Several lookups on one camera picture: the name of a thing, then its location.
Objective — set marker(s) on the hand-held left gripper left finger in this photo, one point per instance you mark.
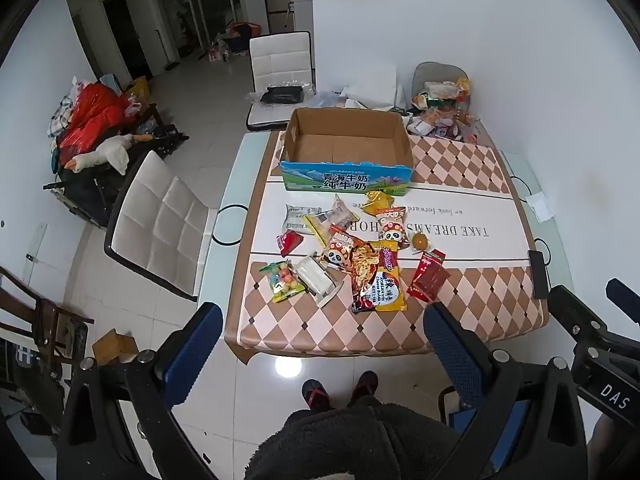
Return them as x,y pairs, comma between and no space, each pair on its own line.
195,355

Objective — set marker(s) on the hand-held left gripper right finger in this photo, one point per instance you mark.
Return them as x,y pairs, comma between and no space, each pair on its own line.
450,355

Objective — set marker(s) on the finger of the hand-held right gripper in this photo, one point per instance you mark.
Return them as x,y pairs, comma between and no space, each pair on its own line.
625,296
575,310

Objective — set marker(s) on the dark red snack packet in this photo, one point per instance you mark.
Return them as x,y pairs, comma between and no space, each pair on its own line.
432,280

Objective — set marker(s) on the long red snack packet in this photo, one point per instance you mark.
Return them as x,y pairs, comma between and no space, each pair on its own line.
431,258

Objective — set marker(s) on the large yellow noodle packet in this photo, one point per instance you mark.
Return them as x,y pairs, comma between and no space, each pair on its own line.
380,285

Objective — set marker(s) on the colourful candy ball packet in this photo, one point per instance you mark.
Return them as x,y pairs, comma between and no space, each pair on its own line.
282,280

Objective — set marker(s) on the red panda snack packet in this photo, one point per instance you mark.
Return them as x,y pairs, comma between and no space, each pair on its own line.
337,255
392,230

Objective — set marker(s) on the white wafer packet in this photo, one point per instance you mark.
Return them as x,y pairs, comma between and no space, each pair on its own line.
315,277

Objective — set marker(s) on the small red snack packet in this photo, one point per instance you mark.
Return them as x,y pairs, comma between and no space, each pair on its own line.
289,241

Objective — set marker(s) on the grey snack packet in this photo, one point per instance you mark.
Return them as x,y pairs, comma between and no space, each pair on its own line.
299,216

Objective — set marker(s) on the thin yellow snack packet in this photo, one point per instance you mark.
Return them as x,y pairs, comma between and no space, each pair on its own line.
314,225

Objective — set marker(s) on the clear yellow-edged packet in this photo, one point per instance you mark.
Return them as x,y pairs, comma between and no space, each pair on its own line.
342,215

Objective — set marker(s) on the person's right forearm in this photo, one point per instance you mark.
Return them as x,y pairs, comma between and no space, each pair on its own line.
607,450

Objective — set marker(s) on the pile of assorted snacks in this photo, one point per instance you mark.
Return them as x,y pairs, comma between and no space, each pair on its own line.
440,115

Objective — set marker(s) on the black phone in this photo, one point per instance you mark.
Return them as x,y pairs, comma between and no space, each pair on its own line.
539,275

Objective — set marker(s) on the small cardboard box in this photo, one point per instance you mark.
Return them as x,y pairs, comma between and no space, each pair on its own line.
112,347

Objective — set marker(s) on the blue chair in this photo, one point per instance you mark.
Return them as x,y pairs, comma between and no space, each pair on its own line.
510,420

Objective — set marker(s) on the red black slipper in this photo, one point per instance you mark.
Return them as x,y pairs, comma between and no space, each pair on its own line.
315,394
364,387

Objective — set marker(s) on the white paper slip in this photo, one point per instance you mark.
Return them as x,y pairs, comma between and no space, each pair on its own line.
541,206

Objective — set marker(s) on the dark fleece garment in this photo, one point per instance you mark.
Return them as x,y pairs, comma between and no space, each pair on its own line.
360,445

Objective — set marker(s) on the white padded chair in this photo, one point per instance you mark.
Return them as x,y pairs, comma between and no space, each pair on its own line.
160,220
280,60

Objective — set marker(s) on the dark bag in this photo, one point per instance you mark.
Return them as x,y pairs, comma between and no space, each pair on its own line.
25,370

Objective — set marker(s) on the wooden chair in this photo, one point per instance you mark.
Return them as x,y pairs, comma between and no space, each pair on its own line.
30,305

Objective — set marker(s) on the black metal rack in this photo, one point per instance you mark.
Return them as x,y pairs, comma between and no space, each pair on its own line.
85,195

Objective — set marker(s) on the white goose plush toy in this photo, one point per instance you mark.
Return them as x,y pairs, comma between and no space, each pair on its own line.
107,155

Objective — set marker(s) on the red plastic bag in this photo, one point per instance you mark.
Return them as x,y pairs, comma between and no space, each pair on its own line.
95,115

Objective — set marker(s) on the yellow bag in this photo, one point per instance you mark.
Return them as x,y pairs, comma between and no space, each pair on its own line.
138,91

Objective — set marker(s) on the black bag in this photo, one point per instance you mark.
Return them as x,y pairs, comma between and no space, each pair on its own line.
282,95

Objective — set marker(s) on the plaid cloth pile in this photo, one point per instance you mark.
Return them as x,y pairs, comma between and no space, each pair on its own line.
60,115

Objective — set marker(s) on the grey chair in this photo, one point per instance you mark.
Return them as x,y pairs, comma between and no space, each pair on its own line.
435,69

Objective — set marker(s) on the clear plastic bag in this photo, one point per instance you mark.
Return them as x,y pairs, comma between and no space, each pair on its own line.
330,100

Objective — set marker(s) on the mop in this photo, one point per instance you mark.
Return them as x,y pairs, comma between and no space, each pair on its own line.
170,65

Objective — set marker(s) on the pile of household goods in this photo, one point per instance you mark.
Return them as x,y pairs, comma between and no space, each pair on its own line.
225,47

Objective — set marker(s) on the glass sliding door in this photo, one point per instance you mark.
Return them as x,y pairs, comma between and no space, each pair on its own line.
200,5

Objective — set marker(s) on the white cabinet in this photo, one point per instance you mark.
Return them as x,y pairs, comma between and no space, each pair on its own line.
302,15

